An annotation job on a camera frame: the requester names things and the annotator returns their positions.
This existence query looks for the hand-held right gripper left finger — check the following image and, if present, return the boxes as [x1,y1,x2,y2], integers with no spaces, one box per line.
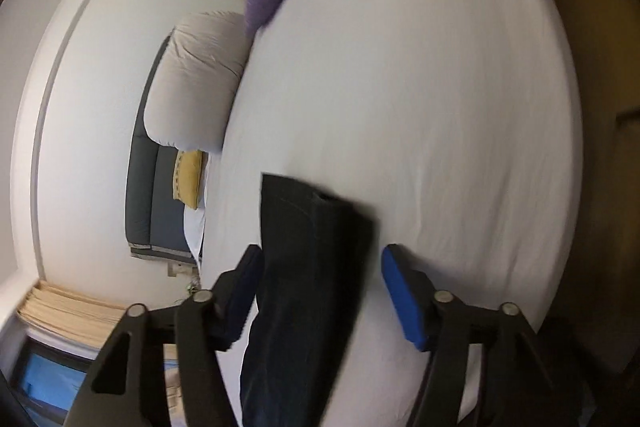
[62,244,265,427]

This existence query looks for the rolled white duvet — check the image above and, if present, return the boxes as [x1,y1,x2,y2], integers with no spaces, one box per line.
[143,11,256,152]

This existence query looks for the black denim pants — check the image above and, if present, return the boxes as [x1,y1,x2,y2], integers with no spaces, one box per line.
[240,173,377,427]

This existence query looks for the cream curtain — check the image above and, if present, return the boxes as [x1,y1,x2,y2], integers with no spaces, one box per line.
[17,284,133,348]

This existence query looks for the black framed glass window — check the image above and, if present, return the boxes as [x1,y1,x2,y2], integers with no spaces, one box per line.
[10,332,101,427]

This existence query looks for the grey padded headboard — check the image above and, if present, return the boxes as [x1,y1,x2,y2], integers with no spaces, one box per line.
[124,34,206,265]

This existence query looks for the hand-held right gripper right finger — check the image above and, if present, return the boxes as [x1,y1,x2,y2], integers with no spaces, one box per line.
[381,244,568,427]

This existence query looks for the bed with white sheet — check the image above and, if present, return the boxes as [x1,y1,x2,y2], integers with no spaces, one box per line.
[197,0,584,427]

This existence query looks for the yellow cushion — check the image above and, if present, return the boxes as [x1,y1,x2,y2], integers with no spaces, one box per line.
[172,150,208,210]

